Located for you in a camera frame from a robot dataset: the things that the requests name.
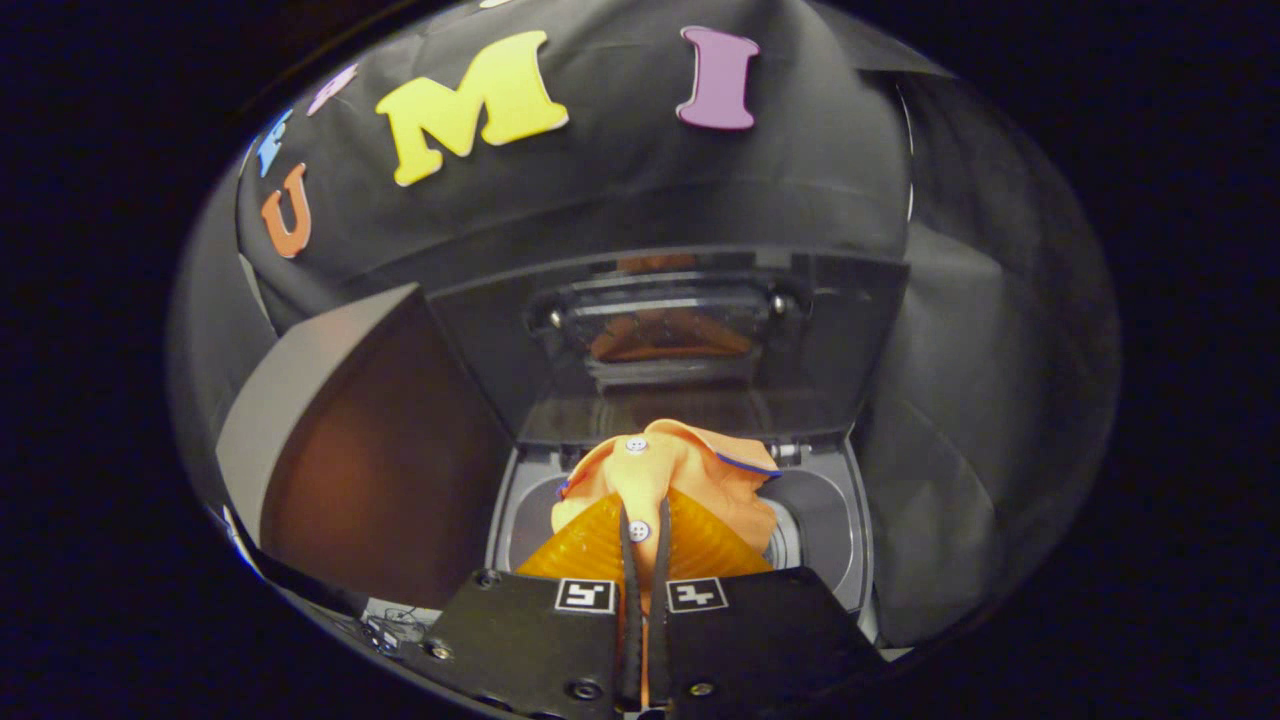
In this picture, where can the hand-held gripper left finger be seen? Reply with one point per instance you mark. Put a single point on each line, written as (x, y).
(530, 650)

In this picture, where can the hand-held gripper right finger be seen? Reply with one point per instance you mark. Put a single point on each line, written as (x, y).
(760, 650)

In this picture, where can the orange polo shirt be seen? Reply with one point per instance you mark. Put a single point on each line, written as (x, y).
(680, 470)

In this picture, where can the dark washing machine lid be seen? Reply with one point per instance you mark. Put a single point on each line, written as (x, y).
(480, 340)

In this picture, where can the grey cabinet with dark top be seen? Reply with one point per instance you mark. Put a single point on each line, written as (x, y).
(370, 460)

